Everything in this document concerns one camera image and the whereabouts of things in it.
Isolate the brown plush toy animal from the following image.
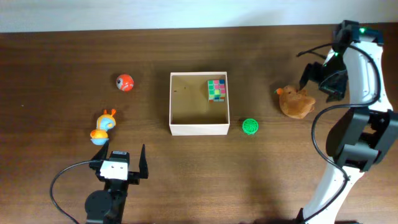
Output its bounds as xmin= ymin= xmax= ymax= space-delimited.
xmin=275 ymin=85 xmax=316 ymax=119

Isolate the blue orange snail toy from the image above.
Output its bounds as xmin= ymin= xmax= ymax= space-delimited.
xmin=90 ymin=109 xmax=116 ymax=146

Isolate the green lattice ball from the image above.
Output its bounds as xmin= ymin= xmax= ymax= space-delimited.
xmin=242 ymin=118 xmax=259 ymax=135

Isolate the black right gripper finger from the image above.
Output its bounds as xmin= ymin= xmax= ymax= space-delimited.
xmin=326 ymin=95 xmax=341 ymax=103
xmin=299 ymin=63 xmax=313 ymax=88

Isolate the beige open cardboard box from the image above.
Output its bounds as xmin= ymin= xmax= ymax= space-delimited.
xmin=169 ymin=72 xmax=230 ymax=136

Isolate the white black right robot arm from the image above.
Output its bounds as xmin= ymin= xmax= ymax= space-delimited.
xmin=295 ymin=20 xmax=397 ymax=223

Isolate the red grey toy ball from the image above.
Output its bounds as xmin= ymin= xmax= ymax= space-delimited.
xmin=116 ymin=74 xmax=134 ymax=91

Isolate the black left camera cable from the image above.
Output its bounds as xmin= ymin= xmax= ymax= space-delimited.
xmin=49 ymin=160 xmax=94 ymax=224

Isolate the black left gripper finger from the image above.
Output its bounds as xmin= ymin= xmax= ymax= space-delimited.
xmin=91 ymin=140 xmax=109 ymax=161
xmin=139 ymin=144 xmax=149 ymax=179

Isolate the colourful puzzle cube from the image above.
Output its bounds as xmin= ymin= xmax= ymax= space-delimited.
xmin=207 ymin=80 xmax=226 ymax=102

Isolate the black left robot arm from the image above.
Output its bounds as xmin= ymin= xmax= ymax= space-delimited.
xmin=85 ymin=141 xmax=149 ymax=224

